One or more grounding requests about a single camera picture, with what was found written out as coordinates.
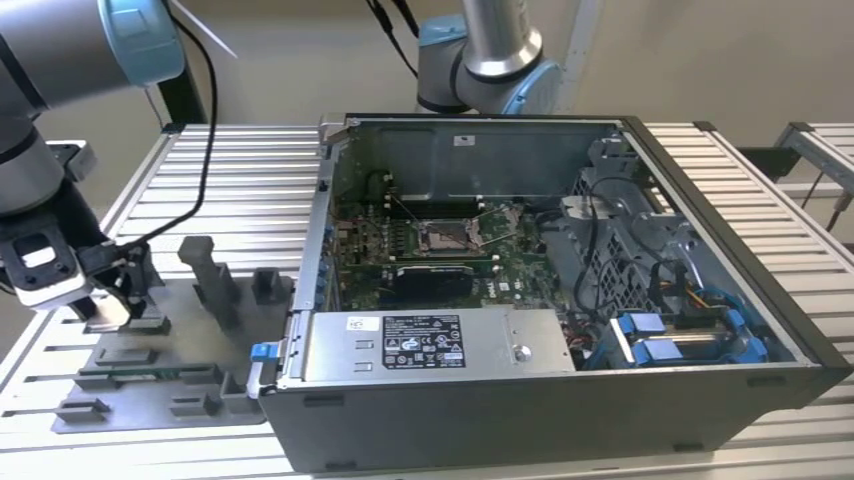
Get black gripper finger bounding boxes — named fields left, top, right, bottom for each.
left=66, top=293, right=99, bottom=322
left=75, top=241, right=167, bottom=322

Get silver square CPU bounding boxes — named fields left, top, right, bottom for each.
left=88, top=294, right=134, bottom=332

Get CPU socket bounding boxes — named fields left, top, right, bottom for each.
left=414, top=219, right=477, bottom=254

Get green RAM stick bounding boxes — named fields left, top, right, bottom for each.
left=78, top=365, right=210, bottom=382

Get grey plastic parts rack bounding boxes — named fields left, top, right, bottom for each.
left=51, top=234, right=299, bottom=435

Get grey power supply unit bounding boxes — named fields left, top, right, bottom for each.
left=303, top=308, right=579, bottom=379

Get thin metal locking lever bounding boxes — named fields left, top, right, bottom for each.
left=391, top=195, right=423, bottom=225

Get black graphics card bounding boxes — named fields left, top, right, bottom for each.
left=390, top=262, right=477, bottom=309

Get black RAM slots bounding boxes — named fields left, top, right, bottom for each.
left=393, top=192, right=486, bottom=216

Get green motherboard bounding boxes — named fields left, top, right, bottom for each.
left=326, top=197, right=569, bottom=311

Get open black PC case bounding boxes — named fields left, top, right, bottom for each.
left=247, top=112, right=854, bottom=474

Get grey metal drive cage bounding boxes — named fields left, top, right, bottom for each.
left=539, top=164, right=702, bottom=321

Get blue disk carrier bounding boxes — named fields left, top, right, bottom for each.
left=630, top=334, right=766, bottom=367
left=610, top=309, right=746, bottom=335

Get aluminium side table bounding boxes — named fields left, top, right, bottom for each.
left=776, top=121, right=854, bottom=201

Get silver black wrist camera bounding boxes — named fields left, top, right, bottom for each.
left=0, top=227, right=94, bottom=312

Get black grey wrist bracket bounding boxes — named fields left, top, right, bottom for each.
left=46, top=141, right=99, bottom=182

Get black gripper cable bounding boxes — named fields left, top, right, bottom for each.
left=110, top=0, right=219, bottom=249

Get black upright frame post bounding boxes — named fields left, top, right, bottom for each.
left=154, top=69, right=207, bottom=126

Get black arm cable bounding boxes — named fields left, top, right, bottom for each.
left=365, top=0, right=423, bottom=77

